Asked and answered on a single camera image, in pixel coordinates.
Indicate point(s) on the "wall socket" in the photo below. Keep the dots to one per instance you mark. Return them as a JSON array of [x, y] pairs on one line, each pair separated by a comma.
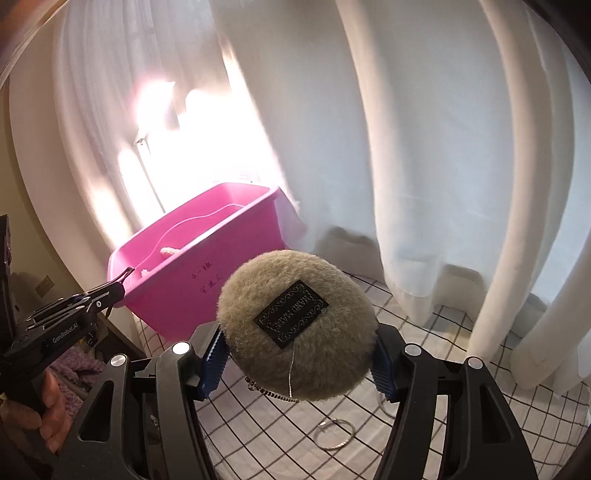
[[45, 286]]

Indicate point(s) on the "small silver bangle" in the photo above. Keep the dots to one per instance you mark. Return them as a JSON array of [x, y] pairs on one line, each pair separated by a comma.
[[316, 434]]

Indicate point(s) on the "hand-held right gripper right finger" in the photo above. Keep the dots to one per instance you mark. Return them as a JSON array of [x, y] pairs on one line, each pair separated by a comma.
[[382, 374]]

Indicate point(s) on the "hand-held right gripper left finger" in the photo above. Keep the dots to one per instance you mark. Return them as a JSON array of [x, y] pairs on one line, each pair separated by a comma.
[[213, 369]]

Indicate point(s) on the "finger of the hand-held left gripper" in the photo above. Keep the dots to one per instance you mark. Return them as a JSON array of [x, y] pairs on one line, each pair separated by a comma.
[[101, 302], [111, 282]]

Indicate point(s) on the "cream thick curtain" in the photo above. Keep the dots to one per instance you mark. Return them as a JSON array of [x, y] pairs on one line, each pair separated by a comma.
[[531, 184]]

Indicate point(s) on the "white sheer curtain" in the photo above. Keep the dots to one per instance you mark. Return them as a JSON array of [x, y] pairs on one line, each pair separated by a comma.
[[323, 115]]

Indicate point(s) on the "beige plush puff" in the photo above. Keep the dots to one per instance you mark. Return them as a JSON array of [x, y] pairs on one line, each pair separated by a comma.
[[277, 286]]

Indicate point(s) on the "person's left hand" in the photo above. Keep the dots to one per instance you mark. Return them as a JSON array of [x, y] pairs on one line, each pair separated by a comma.
[[51, 415]]

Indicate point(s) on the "checked white tablecloth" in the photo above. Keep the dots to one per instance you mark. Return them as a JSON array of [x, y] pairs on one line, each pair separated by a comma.
[[438, 332]]

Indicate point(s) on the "pink strawberry headband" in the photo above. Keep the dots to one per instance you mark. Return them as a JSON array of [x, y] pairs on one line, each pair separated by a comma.
[[167, 251]]

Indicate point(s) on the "purple knit cloth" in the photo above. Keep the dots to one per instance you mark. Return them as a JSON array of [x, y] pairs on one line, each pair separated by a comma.
[[78, 369]]

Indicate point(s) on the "pink plastic basin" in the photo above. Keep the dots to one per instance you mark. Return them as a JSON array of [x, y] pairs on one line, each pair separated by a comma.
[[161, 300]]

